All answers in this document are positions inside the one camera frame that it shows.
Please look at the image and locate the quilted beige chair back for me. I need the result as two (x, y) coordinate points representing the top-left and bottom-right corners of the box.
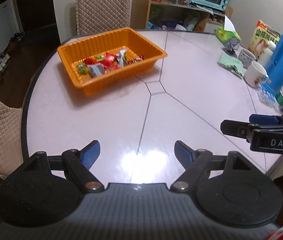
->
(75, 0), (132, 36)

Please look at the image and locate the grey phone stand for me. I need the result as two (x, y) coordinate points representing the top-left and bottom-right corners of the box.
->
(223, 37), (240, 58)

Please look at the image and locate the green folded cloth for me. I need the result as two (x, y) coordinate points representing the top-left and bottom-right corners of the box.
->
(217, 52), (244, 78)

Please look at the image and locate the wooden shelf unit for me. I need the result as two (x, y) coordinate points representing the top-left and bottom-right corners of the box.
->
(130, 0), (233, 34)

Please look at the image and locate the green brown candy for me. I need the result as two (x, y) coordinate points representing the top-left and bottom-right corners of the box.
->
(76, 63), (89, 75)

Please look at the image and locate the orange plastic tray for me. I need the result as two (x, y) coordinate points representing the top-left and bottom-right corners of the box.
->
(57, 28), (167, 95)

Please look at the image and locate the red candy pack white label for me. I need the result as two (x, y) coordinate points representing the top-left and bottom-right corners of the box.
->
(100, 53), (117, 66)

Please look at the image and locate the large red gold snack pack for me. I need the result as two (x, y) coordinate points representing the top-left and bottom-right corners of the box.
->
(105, 64), (120, 73)

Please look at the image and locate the green tissue pack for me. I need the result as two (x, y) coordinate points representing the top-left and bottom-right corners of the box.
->
(216, 15), (241, 44)

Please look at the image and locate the black-white snack packet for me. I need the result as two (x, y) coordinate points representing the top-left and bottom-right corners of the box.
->
(87, 63), (106, 78)

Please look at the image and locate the dark red patterned candy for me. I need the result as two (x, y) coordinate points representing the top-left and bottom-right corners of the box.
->
(127, 59), (137, 65)

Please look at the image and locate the patterned white mug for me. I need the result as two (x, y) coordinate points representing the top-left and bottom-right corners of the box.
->
(238, 48), (256, 69)

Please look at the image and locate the red gold candy pack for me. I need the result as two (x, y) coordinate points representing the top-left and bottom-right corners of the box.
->
(83, 58), (97, 65)

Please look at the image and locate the blue-label plastic packet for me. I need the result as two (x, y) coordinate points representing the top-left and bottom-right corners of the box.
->
(257, 88), (279, 108)

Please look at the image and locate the white cartoon mug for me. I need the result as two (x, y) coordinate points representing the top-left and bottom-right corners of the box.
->
(244, 61), (271, 87)

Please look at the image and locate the yellow snack box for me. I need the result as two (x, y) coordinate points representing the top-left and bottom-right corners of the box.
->
(248, 20), (281, 59)

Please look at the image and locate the yellow green candy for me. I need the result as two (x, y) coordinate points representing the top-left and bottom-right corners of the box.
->
(95, 54), (105, 62)

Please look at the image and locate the grey-blue foil snack pouch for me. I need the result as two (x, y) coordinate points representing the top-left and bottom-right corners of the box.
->
(116, 49), (127, 68)

